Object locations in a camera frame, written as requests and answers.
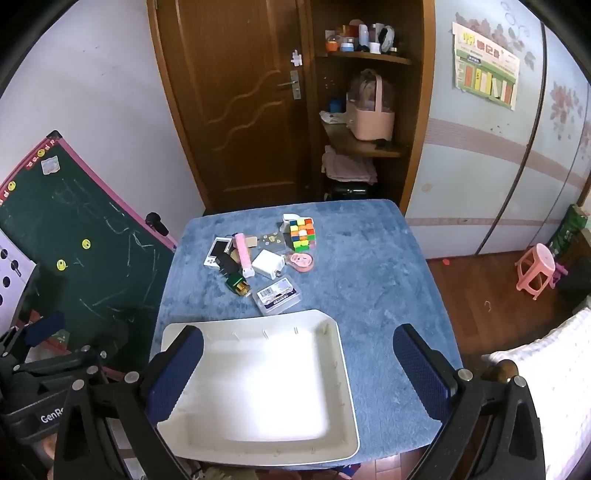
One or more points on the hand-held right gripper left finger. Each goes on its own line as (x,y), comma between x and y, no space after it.
(178,374)

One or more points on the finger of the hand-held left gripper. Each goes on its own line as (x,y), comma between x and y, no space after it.
(69,362)
(45,326)

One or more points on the clear bag with yellow beads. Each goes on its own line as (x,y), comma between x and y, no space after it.
(272,240)

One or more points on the green bag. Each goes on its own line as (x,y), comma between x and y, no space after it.
(565,230)

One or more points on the wooden shelf unit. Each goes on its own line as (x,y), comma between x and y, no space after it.
(415,92)

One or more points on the small black box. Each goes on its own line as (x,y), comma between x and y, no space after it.
(227,264)

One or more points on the group of small jars and bottles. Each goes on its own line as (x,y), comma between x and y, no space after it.
(364,38)

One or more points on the white plastic tray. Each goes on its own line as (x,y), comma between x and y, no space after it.
(263,383)

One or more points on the pink stick with white end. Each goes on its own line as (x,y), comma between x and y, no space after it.
(243,251)

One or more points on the white panel with black dots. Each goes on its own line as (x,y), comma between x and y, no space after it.
(11,267)

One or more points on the brown wooden knob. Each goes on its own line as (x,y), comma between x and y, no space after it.
(504,369)

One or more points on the white paper packet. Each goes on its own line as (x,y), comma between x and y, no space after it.
(331,118)

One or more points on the brown wooden door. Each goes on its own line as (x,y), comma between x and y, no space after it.
(231,92)

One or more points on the clear plastic box with label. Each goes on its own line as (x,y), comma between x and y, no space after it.
(276,295)

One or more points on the colourful puzzle cube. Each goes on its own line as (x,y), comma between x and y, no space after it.
(301,235)

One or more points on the black stand knob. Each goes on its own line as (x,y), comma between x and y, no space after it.
(156,222)

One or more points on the green and gold bottle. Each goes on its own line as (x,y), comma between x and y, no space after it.
(238,285)

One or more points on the wall poster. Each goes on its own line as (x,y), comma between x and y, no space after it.
(485,64)

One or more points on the pink plastic stool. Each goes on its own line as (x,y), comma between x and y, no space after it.
(535,267)

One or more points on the pink round case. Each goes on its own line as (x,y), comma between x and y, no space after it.
(301,262)

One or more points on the blue fuzzy tablecloth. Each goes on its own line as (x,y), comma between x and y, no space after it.
(383,277)

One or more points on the person's left hand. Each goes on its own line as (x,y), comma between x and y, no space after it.
(49,450)

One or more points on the small blue container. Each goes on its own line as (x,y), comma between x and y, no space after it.
(337,105)

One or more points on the white hook on door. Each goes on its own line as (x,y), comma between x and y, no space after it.
(295,57)

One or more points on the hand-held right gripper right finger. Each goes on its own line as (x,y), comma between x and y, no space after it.
(420,374)

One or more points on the green chalkboard with pink frame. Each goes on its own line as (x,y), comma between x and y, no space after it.
(87,221)

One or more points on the folded pink cloth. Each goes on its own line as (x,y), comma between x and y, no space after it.
(346,166)

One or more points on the small white handheld device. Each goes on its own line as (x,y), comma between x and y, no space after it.
(216,253)

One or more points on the white knitted blanket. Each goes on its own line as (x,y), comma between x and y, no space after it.
(563,378)

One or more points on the white charger block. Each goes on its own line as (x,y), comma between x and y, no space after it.
(268,264)

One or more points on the floral wardrobe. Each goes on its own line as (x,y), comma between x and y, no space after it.
(485,175)

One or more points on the small white plastic object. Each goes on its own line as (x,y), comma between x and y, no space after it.
(291,218)

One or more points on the black shiny bag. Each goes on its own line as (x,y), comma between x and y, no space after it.
(348,190)

